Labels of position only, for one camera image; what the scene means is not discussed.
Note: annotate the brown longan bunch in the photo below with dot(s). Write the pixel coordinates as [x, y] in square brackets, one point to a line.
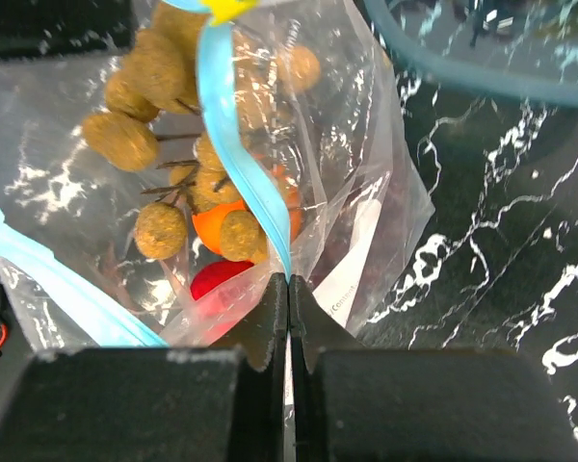
[114, 227]

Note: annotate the red fruit in bag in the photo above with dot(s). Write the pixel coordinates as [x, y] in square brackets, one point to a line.
[211, 277]

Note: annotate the dark red grape bunch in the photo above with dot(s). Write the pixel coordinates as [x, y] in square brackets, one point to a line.
[359, 258]

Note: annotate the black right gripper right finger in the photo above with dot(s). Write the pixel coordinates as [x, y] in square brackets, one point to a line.
[354, 403]

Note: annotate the orange fruit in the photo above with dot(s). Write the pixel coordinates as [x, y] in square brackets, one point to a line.
[232, 231]

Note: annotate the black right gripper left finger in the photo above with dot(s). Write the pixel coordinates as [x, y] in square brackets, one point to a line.
[218, 403]

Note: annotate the blue plastic fruit tray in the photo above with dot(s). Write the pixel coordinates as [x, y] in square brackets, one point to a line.
[519, 49]

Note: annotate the clear blue-zip bag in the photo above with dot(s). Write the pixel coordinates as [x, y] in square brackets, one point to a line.
[328, 110]

